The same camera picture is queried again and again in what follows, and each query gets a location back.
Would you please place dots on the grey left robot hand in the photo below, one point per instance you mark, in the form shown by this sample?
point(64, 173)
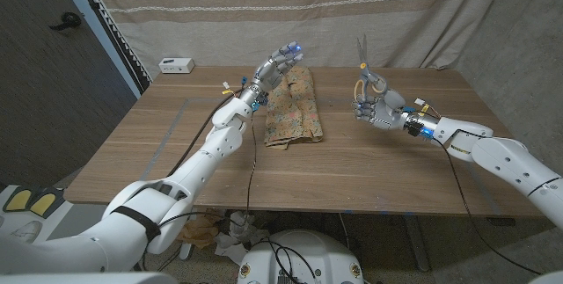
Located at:
point(270, 70)

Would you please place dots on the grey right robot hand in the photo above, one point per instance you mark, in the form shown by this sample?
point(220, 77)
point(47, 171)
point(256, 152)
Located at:
point(387, 110)

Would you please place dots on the floral tan wrapping paper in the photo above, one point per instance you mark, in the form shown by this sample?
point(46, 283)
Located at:
point(294, 112)

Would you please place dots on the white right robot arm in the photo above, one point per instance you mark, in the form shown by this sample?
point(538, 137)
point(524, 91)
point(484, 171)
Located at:
point(506, 156)

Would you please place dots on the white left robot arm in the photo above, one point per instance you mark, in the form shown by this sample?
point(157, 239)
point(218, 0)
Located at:
point(154, 200)

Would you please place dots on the crumpled white paper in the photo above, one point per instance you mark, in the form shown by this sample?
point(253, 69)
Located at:
point(239, 231)

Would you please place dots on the crumpled brown paper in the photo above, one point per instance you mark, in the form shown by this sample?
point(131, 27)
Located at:
point(200, 231)

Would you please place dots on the beige striped cloth backdrop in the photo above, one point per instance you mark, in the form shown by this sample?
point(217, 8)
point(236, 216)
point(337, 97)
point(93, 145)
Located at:
point(220, 24)

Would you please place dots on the white power strip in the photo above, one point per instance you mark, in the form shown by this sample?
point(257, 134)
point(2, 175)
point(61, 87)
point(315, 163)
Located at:
point(176, 65)

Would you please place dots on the grey table leg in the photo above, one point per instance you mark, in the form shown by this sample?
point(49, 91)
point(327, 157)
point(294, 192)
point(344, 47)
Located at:
point(418, 244)

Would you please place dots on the white robot torso base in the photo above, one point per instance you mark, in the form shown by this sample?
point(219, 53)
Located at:
point(325, 253)

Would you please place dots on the black zigzag edge trim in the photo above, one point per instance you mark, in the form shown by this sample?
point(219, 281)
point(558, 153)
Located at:
point(119, 33)

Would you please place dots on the white table leg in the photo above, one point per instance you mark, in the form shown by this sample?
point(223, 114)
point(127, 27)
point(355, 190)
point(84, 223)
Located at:
point(187, 253)

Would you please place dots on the dark wooden door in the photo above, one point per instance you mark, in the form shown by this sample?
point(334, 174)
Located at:
point(44, 99)

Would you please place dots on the black yellow slipper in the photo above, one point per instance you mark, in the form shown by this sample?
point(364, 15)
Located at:
point(17, 199)
point(44, 202)

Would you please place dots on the white robot chest edge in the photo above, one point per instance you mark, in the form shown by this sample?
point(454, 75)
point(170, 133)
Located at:
point(88, 278)

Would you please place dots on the white sneaker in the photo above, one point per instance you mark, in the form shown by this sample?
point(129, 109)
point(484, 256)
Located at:
point(24, 231)

